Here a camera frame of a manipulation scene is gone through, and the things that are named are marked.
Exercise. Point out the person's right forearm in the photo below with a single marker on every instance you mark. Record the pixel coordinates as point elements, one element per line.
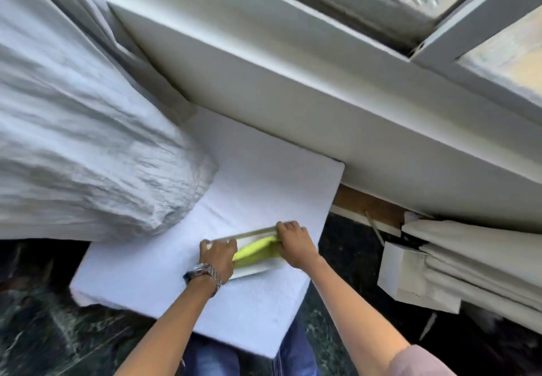
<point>351,316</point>

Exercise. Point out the person's right fingers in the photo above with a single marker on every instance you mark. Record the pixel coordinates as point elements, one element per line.
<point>292,227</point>

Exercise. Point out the blue jeans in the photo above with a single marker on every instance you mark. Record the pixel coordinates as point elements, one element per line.
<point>292,356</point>

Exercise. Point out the white foam board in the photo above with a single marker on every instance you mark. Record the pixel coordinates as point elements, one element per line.
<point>254,185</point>

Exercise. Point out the brown wooden strip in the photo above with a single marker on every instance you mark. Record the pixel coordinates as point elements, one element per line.
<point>368,206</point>

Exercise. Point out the person's left hand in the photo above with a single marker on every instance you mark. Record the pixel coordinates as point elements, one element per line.
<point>218,259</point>

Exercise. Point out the person's left forearm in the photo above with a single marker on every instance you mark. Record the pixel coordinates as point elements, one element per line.
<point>169,333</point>

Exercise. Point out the stack of white folded panels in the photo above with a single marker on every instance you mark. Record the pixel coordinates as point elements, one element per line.
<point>478,253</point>

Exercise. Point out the silver wristwatch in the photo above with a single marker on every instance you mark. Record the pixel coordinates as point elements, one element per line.
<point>202,272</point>

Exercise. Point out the white window sill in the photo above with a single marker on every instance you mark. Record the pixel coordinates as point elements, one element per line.
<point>338,104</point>

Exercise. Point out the pink sleeve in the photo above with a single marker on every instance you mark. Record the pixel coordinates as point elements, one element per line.
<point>417,363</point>

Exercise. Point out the white window frame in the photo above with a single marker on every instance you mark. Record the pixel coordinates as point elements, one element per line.
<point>449,45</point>

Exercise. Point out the person's right hand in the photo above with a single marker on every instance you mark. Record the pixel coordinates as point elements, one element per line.
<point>296,246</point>

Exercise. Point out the person's left thumb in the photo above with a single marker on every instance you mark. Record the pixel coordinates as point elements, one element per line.
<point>232,247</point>

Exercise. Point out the white curtain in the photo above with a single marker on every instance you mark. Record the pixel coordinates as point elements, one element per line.
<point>84,147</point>

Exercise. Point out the white trim strip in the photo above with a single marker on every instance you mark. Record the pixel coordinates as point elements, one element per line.
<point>360,218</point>

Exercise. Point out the white rectangular block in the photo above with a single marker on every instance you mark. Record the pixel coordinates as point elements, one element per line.
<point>413,278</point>

